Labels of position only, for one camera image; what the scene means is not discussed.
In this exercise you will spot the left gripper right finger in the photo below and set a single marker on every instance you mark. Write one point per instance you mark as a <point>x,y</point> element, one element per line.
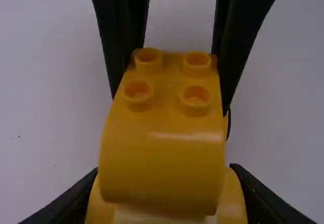
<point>268,203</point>

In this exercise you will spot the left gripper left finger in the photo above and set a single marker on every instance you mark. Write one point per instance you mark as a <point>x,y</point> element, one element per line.
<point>60,206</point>

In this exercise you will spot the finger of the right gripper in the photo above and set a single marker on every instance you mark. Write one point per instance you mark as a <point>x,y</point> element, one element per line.
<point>121,19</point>
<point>240,19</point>

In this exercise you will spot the yellow toy car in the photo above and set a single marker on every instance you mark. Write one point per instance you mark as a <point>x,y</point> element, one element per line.
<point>162,145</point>

